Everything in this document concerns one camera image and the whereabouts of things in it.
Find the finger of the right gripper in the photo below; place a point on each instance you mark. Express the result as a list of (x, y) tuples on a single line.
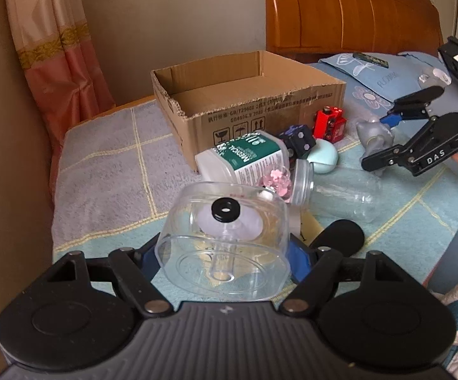
[(412, 106), (433, 144)]

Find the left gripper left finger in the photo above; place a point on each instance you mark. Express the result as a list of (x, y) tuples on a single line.
[(134, 270)]

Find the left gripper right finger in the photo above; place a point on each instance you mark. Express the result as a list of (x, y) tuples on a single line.
[(314, 273)]

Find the black microphone foam cover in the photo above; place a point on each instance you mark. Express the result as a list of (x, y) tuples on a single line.
[(345, 236)]

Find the grey elephant toy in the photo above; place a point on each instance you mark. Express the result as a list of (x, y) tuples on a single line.
[(374, 136)]

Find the clear plastic bottle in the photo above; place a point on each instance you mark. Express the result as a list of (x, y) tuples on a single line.
[(334, 191)]

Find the red toy block car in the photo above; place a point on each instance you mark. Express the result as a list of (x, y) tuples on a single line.
[(329, 124)]

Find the clear square plastic container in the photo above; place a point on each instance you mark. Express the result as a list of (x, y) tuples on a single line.
[(226, 241)]

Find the pink snow globe keychain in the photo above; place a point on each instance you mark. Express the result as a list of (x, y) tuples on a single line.
[(277, 179)]

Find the mint green egg-shaped object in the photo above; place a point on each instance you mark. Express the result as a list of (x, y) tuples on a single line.
[(323, 156)]

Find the dark blue toy block car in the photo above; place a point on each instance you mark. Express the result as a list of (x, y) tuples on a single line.
[(298, 140)]

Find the white green-label medicine bottle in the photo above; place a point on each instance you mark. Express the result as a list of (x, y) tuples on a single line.
[(243, 160)]

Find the yellow printed card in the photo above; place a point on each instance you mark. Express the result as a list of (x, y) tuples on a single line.
[(310, 228)]

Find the light blue floral pillow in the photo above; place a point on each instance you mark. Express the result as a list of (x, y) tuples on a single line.
[(374, 81)]

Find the wooden bed headboard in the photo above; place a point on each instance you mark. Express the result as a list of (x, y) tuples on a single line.
[(298, 28)]

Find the brown cardboard box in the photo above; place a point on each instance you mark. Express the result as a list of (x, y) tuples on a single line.
[(213, 100)]

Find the peach pink curtain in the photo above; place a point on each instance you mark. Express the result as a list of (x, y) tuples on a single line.
[(53, 42)]

